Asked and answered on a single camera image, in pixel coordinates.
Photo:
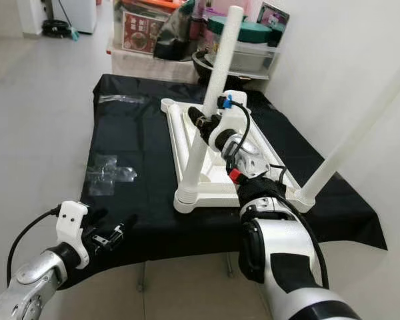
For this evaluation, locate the crossed clear tape patch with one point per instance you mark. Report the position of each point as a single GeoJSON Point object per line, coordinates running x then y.
{"type": "Point", "coordinates": [106, 174]}

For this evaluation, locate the clear plastic container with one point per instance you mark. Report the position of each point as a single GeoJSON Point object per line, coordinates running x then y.
{"type": "Point", "coordinates": [253, 56]}

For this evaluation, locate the clear tape strip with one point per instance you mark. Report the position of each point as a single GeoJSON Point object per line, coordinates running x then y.
{"type": "Point", "coordinates": [123, 98]}

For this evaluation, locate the black wok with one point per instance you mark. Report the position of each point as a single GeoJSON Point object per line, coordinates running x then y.
{"type": "Point", "coordinates": [203, 66]}

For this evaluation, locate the white plastic table leg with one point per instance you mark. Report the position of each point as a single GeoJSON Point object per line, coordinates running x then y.
{"type": "Point", "coordinates": [220, 63]}
{"type": "Point", "coordinates": [176, 126]}
{"type": "Point", "coordinates": [353, 136]}

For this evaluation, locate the black plastic bag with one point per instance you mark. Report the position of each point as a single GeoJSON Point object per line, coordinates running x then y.
{"type": "Point", "coordinates": [176, 36]}

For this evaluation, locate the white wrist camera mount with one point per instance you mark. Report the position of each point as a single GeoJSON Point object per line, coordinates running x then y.
{"type": "Point", "coordinates": [72, 220]}
{"type": "Point", "coordinates": [236, 116]}

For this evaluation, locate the red printed food box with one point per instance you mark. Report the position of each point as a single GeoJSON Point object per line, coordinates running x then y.
{"type": "Point", "coordinates": [143, 33]}

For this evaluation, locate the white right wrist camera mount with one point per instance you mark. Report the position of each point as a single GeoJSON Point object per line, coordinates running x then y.
{"type": "Point", "coordinates": [236, 116]}

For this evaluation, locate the clear storage box orange lid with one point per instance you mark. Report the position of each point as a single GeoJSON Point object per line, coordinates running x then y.
{"type": "Point", "coordinates": [116, 26]}

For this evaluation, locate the white appliance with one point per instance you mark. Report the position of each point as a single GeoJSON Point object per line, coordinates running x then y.
{"type": "Point", "coordinates": [74, 14]}

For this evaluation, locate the dark purple printed box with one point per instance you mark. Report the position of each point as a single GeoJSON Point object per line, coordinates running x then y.
{"type": "Point", "coordinates": [273, 16]}

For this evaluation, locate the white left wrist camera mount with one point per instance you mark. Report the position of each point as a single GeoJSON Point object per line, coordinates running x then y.
{"type": "Point", "coordinates": [72, 220]}

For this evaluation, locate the green pot with lid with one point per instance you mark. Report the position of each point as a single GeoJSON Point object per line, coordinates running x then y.
{"type": "Point", "coordinates": [256, 32]}

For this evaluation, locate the black table cloth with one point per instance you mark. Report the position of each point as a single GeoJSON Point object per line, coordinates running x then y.
{"type": "Point", "coordinates": [133, 133]}

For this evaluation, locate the beige patterned cloth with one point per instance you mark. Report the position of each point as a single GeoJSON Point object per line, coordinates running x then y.
{"type": "Point", "coordinates": [150, 68]}

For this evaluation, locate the white plastic table top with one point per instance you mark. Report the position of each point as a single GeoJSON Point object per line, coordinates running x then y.
{"type": "Point", "coordinates": [216, 190]}

